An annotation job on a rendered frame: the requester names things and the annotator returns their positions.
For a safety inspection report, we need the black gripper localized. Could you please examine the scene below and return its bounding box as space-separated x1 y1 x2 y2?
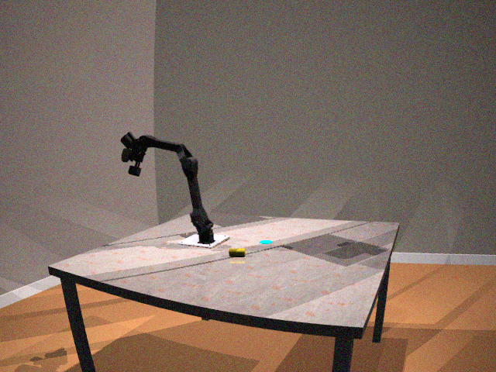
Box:
129 148 147 177

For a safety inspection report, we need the yellow tall cylinder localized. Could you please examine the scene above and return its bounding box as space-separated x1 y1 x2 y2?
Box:
229 249 246 256

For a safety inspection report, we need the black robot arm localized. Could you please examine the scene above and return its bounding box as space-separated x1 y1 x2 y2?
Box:
121 132 215 244

